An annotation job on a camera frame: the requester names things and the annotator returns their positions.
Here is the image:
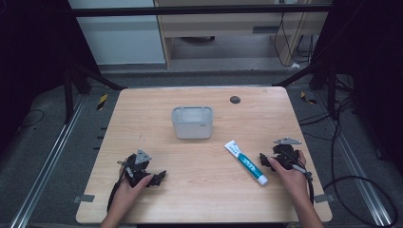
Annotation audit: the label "light wooden desk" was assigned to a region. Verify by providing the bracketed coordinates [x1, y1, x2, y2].
[153, 0, 334, 68]

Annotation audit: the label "grey plastic storage box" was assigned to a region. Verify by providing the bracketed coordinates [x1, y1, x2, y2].
[171, 105, 215, 141]

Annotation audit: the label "person's left hand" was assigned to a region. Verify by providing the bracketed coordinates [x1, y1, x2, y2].
[110, 174, 154, 217]

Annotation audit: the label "black horizontal frame bar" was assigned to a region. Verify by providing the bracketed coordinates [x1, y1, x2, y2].
[70, 3, 334, 18]

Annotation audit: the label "black floor cable bundle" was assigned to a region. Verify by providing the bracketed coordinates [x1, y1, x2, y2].
[297, 74, 355, 142]

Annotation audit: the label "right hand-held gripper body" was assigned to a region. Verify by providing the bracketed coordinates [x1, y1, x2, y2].
[271, 137, 302, 171]

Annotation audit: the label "black hanging desk cables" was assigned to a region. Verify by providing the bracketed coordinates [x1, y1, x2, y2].
[273, 11, 317, 68]

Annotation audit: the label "dark curtain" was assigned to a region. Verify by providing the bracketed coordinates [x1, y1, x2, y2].
[0, 0, 103, 153]
[312, 0, 403, 179]

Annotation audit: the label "yellow and black tape strip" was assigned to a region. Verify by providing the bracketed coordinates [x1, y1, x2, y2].
[299, 90, 317, 105]
[96, 93, 109, 111]

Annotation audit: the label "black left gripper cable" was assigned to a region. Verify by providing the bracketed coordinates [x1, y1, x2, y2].
[106, 160, 131, 213]

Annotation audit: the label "black upright stand post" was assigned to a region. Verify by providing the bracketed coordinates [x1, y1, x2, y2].
[63, 65, 76, 125]

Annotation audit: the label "black diagonal frame strut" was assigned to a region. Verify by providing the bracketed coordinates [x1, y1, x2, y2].
[67, 58, 128, 92]
[272, 58, 335, 88]

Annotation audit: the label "person's right hand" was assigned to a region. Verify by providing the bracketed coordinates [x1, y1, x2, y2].
[268, 149, 310, 203]

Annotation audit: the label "black looped floor cable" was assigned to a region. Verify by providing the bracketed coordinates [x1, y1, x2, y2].
[322, 120, 399, 228]

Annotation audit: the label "white and teal toothpaste tube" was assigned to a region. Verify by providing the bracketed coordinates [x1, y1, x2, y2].
[223, 139, 269, 187]

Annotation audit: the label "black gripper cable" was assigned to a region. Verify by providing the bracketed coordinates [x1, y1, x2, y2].
[106, 160, 131, 213]
[290, 162, 316, 205]

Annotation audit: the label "grey tape piece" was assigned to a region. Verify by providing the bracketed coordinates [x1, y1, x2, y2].
[72, 194, 96, 204]
[314, 193, 336, 204]

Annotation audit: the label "thin black floor cable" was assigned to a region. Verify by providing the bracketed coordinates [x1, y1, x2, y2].
[17, 108, 46, 130]

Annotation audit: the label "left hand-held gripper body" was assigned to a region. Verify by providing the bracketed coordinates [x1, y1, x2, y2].
[117, 148, 153, 188]

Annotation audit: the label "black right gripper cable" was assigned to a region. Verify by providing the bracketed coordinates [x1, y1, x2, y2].
[290, 162, 316, 205]

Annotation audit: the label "aluminium floor rail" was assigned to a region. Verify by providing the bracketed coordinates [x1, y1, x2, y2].
[313, 89, 394, 228]
[9, 94, 87, 228]

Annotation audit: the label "white cabinet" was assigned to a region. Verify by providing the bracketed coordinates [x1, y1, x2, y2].
[67, 0, 166, 67]

